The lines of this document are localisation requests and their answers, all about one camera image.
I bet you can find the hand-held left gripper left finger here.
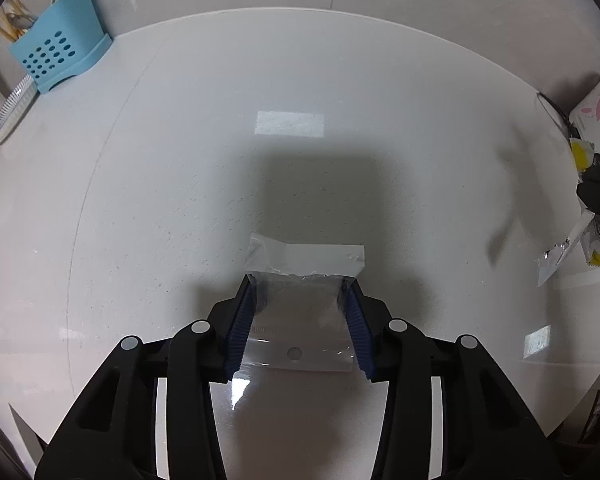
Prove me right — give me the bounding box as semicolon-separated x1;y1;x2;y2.
34;275;256;480

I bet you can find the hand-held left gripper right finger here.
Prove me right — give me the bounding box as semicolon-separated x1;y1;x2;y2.
341;280;563;480

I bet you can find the yellow snack wrapper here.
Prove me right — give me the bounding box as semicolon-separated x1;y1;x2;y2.
536;137;600;288

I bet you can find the clear plastic bag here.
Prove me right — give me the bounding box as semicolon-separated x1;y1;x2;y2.
232;234;368;373

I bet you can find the blue utensil holder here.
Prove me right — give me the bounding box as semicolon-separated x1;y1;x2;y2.
8;0;113;95

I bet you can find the bundle of wooden chopsticks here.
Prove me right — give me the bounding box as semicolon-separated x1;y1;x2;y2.
0;0;36;41

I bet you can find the black power cord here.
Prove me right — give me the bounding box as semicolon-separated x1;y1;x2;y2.
536;91;578;133

